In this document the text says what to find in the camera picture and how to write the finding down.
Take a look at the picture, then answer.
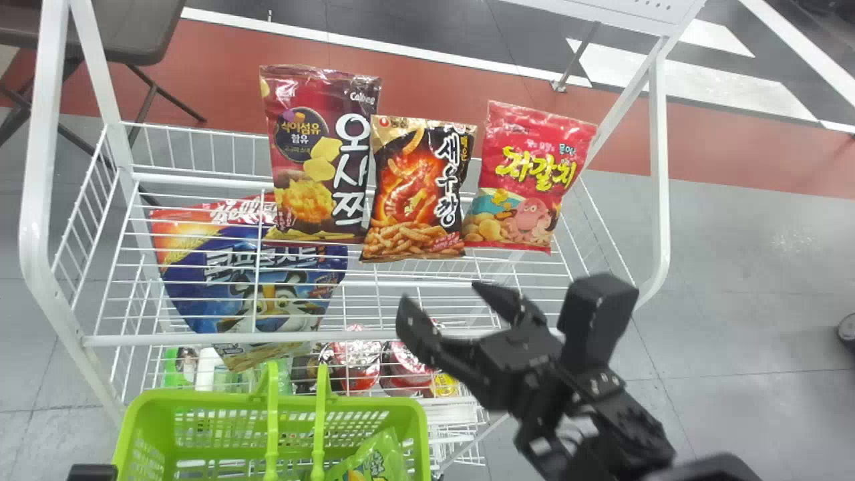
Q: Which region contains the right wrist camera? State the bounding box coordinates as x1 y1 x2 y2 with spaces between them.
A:
556 272 641 376

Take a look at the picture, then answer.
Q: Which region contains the blue cereal bag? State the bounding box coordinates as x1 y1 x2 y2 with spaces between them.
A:
149 196 349 373

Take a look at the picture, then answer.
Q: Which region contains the green snack packet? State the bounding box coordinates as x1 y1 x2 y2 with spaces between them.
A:
325 427 410 481

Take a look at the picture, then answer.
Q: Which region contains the maroon snack packet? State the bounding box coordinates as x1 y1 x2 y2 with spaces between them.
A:
259 64 382 244

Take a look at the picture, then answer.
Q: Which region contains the white bottle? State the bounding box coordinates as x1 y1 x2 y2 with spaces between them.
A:
195 347 225 393

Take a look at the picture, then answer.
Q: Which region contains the white wire rack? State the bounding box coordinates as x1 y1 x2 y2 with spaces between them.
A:
18 0 707 476

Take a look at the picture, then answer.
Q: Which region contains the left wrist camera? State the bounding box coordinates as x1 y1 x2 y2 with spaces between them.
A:
66 464 118 481

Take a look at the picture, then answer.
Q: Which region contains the black orange snack packet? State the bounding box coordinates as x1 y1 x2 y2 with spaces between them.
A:
359 114 478 263

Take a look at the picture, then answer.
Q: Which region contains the dark chair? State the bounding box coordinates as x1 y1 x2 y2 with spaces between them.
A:
0 0 207 149

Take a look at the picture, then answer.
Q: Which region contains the green basket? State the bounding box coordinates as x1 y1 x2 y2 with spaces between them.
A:
112 361 432 481

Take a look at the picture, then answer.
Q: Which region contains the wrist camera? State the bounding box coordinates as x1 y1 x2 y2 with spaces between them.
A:
556 272 641 376
66 464 118 481

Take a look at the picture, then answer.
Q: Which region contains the red snack packet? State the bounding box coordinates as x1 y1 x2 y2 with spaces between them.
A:
461 100 598 256

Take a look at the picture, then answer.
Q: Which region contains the red noodle cup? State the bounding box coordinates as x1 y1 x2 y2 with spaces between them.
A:
383 339 436 390
331 325 382 393

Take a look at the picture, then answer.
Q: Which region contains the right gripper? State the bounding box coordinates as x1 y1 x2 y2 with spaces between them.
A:
395 281 567 412

